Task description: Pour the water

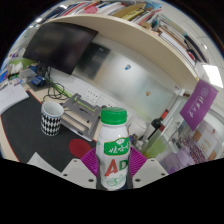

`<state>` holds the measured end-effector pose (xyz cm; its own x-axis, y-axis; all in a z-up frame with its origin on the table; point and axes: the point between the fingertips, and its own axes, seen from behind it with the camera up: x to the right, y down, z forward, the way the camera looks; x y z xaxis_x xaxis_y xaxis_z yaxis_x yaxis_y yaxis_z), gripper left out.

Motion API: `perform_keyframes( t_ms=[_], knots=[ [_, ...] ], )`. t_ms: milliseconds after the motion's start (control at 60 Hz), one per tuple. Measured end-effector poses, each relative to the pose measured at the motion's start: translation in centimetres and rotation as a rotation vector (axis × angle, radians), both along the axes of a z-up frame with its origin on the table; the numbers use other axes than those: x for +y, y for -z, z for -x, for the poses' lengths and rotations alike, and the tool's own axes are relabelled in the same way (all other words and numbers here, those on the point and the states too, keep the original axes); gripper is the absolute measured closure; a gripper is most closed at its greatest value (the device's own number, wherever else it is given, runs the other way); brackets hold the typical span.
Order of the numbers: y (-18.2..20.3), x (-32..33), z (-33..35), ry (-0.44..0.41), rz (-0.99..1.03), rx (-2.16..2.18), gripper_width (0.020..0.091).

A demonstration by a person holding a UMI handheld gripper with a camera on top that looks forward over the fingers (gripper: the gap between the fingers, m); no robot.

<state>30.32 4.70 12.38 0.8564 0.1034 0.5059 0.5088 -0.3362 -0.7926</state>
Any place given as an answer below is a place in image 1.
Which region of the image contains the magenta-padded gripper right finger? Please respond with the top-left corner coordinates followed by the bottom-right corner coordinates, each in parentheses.
top-left (126, 146), bottom-right (169, 190)

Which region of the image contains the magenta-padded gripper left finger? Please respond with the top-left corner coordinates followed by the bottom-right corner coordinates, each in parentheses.
top-left (61, 147), bottom-right (101, 190)

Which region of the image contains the white green-capped drink bottle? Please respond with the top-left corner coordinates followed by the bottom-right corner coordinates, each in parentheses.
top-left (95, 107), bottom-right (131, 192)

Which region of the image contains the purple translucent water jug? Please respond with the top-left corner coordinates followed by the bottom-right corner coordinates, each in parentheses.
top-left (159, 148), bottom-right (198, 175)

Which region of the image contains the flat round red coaster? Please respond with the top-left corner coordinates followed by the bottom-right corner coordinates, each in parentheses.
top-left (68, 138), bottom-right (93, 160)

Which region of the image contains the green glass vase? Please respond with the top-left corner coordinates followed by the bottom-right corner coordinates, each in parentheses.
top-left (143, 133), bottom-right (171, 159)

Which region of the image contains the white ceramic teapot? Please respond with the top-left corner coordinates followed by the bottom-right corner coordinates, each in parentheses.
top-left (129, 119), bottom-right (148, 143)

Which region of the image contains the dark wine bottle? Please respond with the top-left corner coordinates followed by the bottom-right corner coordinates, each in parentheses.
top-left (143, 109), bottom-right (171, 143)

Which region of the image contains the grey metal laptop stand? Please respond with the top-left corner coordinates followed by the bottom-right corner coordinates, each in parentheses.
top-left (59, 93), bottom-right (103, 142)

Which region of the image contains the white paper sheet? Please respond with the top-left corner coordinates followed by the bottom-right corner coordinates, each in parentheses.
top-left (27, 151), bottom-right (64, 173)

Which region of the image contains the black-white checkered mug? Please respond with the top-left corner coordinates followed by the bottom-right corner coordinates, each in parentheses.
top-left (40, 100), bottom-right (65, 137)

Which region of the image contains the group photo poster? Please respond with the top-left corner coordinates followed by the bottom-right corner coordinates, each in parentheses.
top-left (179, 119), bottom-right (224, 164)

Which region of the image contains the black desk mat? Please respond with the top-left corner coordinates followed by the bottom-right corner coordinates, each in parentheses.
top-left (0, 91), bottom-right (98, 173)

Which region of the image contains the purple pennant flag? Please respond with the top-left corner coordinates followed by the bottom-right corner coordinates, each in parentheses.
top-left (179, 78), bottom-right (219, 132)

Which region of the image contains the small blue device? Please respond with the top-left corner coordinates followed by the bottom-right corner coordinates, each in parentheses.
top-left (30, 74), bottom-right (48, 88)

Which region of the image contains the black computer monitor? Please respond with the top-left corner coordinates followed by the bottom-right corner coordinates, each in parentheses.
top-left (22, 21), bottom-right (100, 76)

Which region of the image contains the shelf unit with books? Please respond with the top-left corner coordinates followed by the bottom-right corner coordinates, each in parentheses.
top-left (33, 0), bottom-right (214, 91)

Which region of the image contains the white wall socket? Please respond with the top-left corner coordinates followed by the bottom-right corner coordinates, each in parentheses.
top-left (83, 89), bottom-right (100, 105)
top-left (99, 98), bottom-right (116, 110)

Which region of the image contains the black cable bundle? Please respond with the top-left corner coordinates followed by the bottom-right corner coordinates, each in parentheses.
top-left (42, 66), bottom-right (73, 103)

